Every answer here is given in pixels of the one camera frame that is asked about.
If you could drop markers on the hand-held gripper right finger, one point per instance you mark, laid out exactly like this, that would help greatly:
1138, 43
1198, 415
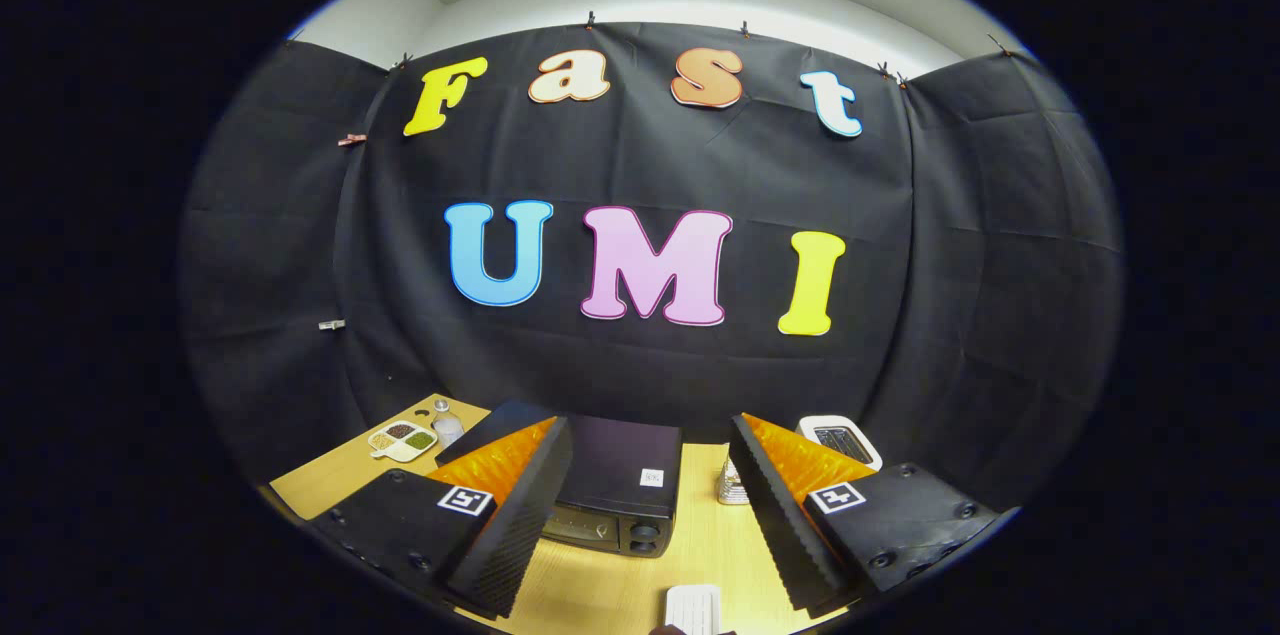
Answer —
775, 520

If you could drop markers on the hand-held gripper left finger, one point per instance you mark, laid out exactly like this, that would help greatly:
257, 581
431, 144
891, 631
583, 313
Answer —
520, 520

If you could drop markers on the black toaster oven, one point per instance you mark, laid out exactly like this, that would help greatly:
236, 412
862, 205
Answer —
620, 455

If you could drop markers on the white slot toaster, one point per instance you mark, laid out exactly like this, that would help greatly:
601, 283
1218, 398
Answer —
830, 420

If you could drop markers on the small clear bottle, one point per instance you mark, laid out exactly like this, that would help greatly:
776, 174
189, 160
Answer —
447, 427

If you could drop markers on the white rectangular plate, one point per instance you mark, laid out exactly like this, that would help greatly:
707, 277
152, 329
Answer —
693, 607

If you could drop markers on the white divided seasoning dish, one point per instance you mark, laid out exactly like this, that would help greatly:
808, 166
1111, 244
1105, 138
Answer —
402, 440

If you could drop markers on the black backdrop cloth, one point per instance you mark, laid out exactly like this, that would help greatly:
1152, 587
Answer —
620, 365

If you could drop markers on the wooden clothespin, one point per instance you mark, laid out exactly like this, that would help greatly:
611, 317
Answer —
352, 139

